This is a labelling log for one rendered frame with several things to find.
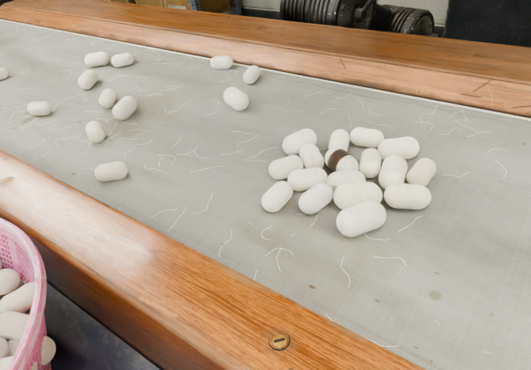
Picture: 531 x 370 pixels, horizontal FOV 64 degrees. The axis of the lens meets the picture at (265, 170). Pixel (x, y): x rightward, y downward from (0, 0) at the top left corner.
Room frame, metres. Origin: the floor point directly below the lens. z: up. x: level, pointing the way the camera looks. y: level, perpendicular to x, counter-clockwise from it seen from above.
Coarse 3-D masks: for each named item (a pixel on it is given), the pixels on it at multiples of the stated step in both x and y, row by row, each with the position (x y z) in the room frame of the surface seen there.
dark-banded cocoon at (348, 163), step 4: (332, 148) 0.31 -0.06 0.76; (336, 148) 0.31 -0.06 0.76; (340, 148) 0.31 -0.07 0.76; (328, 152) 0.31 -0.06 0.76; (332, 152) 0.30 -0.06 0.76; (328, 156) 0.30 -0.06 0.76; (348, 156) 0.29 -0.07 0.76; (340, 160) 0.29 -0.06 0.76; (344, 160) 0.29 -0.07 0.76; (348, 160) 0.29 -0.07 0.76; (352, 160) 0.29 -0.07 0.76; (356, 160) 0.29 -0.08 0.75; (340, 164) 0.29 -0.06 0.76; (344, 164) 0.28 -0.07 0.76; (348, 164) 0.28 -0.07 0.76; (352, 164) 0.28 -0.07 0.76; (356, 164) 0.29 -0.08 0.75; (336, 168) 0.29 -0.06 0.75; (340, 168) 0.28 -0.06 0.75; (344, 168) 0.28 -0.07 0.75; (348, 168) 0.28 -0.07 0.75; (352, 168) 0.28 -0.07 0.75; (356, 168) 0.28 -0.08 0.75
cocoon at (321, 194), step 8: (320, 184) 0.26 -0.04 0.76; (312, 192) 0.25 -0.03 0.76; (320, 192) 0.25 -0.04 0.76; (328, 192) 0.25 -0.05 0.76; (304, 200) 0.25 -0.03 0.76; (312, 200) 0.25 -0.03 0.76; (320, 200) 0.25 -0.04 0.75; (328, 200) 0.25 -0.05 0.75; (304, 208) 0.24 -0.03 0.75; (312, 208) 0.24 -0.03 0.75; (320, 208) 0.25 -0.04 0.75
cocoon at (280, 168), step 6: (288, 156) 0.31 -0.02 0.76; (294, 156) 0.31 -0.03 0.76; (276, 162) 0.30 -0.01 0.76; (282, 162) 0.30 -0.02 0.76; (288, 162) 0.30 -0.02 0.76; (294, 162) 0.30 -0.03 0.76; (300, 162) 0.30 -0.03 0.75; (270, 168) 0.30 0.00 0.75; (276, 168) 0.30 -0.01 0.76; (282, 168) 0.30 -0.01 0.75; (288, 168) 0.30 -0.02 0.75; (294, 168) 0.30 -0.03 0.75; (300, 168) 0.30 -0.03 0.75; (270, 174) 0.30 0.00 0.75; (276, 174) 0.29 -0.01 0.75; (282, 174) 0.29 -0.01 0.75; (288, 174) 0.29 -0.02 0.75
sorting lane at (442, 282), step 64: (0, 64) 0.72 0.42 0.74; (64, 64) 0.68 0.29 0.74; (192, 64) 0.59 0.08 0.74; (0, 128) 0.48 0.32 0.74; (64, 128) 0.46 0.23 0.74; (128, 128) 0.43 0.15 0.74; (192, 128) 0.41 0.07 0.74; (256, 128) 0.39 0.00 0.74; (320, 128) 0.37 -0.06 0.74; (384, 128) 0.35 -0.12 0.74; (448, 128) 0.34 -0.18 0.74; (512, 128) 0.32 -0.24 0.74; (128, 192) 0.31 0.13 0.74; (192, 192) 0.30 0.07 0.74; (256, 192) 0.29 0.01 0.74; (448, 192) 0.25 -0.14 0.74; (512, 192) 0.24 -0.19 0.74; (256, 256) 0.21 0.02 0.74; (320, 256) 0.20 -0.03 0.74; (384, 256) 0.20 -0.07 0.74; (448, 256) 0.19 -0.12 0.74; (512, 256) 0.18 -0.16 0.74; (384, 320) 0.15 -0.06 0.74; (448, 320) 0.14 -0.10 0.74; (512, 320) 0.13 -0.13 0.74
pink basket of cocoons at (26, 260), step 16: (0, 224) 0.26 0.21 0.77; (0, 240) 0.26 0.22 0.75; (16, 240) 0.25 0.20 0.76; (0, 256) 0.26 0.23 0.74; (16, 256) 0.25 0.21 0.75; (32, 256) 0.22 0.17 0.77; (32, 272) 0.22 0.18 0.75; (32, 304) 0.18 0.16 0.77; (32, 320) 0.16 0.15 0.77; (32, 336) 0.15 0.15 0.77; (16, 352) 0.14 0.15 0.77; (32, 352) 0.16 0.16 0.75; (16, 368) 0.13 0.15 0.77; (48, 368) 0.18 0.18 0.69
